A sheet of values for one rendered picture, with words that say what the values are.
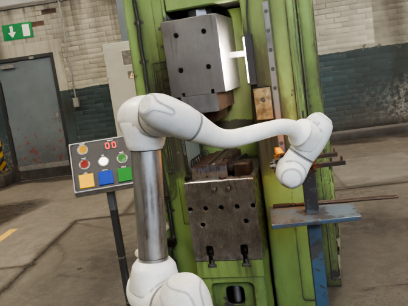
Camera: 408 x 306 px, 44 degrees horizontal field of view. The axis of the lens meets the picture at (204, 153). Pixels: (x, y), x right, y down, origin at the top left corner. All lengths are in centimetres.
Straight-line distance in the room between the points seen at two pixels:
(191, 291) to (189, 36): 150
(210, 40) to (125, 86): 553
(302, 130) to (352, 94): 699
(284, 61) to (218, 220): 91
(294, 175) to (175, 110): 52
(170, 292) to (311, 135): 72
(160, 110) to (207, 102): 120
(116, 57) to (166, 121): 667
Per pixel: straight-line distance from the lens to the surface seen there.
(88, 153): 279
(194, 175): 276
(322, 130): 183
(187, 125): 153
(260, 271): 280
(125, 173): 272
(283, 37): 274
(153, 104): 149
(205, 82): 267
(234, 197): 268
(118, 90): 816
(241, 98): 312
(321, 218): 237
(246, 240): 274
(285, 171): 180
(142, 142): 164
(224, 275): 285
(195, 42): 268
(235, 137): 166
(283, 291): 305
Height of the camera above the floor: 149
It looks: 9 degrees down
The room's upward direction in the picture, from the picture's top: 8 degrees counter-clockwise
